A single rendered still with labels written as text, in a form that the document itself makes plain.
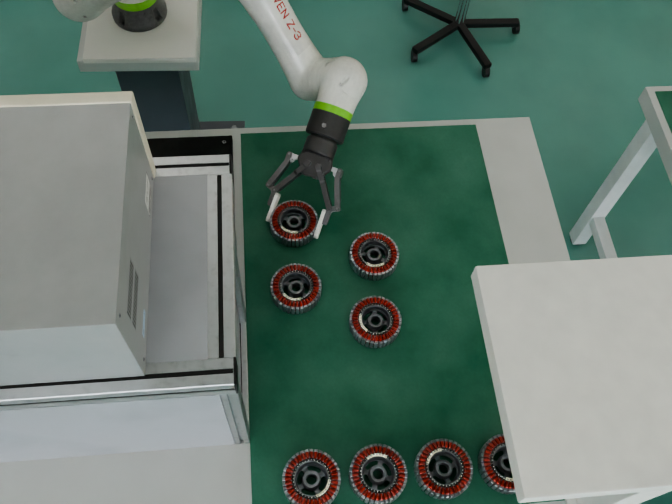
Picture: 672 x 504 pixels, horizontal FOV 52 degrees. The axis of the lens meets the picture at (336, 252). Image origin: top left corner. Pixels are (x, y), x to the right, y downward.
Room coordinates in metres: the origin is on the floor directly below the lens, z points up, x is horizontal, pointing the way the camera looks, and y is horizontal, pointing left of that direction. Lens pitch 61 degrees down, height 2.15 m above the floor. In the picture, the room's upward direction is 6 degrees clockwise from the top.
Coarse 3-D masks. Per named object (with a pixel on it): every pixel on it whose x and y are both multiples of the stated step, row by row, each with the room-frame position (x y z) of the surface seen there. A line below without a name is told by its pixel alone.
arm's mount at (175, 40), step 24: (168, 0) 1.52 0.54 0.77; (192, 0) 1.53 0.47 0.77; (96, 24) 1.40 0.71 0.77; (168, 24) 1.43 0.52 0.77; (192, 24) 1.44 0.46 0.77; (96, 48) 1.32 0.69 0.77; (120, 48) 1.33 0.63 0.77; (144, 48) 1.33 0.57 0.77; (168, 48) 1.34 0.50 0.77; (192, 48) 1.35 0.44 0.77
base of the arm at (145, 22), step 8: (160, 0) 1.47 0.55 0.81; (112, 8) 1.45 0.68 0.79; (152, 8) 1.43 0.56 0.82; (160, 8) 1.45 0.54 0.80; (120, 16) 1.41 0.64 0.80; (128, 16) 1.40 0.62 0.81; (136, 16) 1.40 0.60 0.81; (144, 16) 1.41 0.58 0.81; (152, 16) 1.42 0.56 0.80; (160, 16) 1.44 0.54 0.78; (120, 24) 1.40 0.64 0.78; (128, 24) 1.39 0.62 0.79; (136, 24) 1.40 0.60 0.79; (144, 24) 1.40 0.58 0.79; (152, 24) 1.41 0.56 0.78
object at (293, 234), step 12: (288, 204) 0.88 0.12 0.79; (300, 204) 0.88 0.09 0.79; (276, 216) 0.84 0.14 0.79; (288, 216) 0.86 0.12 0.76; (300, 216) 0.86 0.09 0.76; (312, 216) 0.85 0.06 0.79; (276, 228) 0.81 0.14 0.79; (288, 228) 0.82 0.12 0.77; (300, 228) 0.83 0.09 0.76; (312, 228) 0.82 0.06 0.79; (288, 240) 0.78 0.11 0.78; (300, 240) 0.79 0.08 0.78
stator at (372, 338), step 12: (372, 300) 0.65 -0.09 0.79; (360, 312) 0.62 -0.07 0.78; (372, 312) 0.63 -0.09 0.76; (384, 312) 0.63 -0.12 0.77; (396, 312) 0.63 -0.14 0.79; (360, 324) 0.59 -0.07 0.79; (372, 324) 0.60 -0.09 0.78; (384, 324) 0.61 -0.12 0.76; (396, 324) 0.60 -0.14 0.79; (360, 336) 0.57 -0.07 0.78; (372, 336) 0.57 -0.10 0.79; (384, 336) 0.57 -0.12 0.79; (396, 336) 0.58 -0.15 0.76
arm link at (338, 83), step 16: (320, 64) 1.16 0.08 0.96; (336, 64) 1.13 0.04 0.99; (352, 64) 1.13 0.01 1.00; (320, 80) 1.11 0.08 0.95; (336, 80) 1.09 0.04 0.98; (352, 80) 1.10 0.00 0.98; (320, 96) 1.07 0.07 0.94; (336, 96) 1.06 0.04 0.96; (352, 96) 1.07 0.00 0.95; (336, 112) 1.04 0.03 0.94; (352, 112) 1.06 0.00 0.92
